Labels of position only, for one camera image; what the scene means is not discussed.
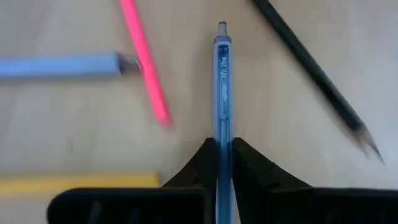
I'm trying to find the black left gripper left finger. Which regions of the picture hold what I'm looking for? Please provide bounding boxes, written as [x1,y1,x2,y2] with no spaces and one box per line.
[46,137,218,224]

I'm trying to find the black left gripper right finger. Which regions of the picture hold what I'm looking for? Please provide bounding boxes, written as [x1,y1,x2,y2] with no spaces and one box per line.
[232,136,398,224]

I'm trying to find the yellow pencil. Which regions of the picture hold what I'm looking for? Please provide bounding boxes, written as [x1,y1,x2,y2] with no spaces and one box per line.
[0,171,160,198]

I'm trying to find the translucent blue click pen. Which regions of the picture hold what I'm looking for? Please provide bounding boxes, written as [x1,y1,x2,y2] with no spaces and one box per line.
[213,21,236,224]

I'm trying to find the black pencil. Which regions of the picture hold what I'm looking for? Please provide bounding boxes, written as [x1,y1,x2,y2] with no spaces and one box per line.
[250,0,386,165]

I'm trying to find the pink pencil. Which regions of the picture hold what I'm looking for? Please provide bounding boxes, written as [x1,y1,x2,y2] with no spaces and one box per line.
[119,0,174,128]

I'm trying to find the light periwinkle pen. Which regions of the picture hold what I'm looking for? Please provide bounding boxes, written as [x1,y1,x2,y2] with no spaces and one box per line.
[0,51,142,80]

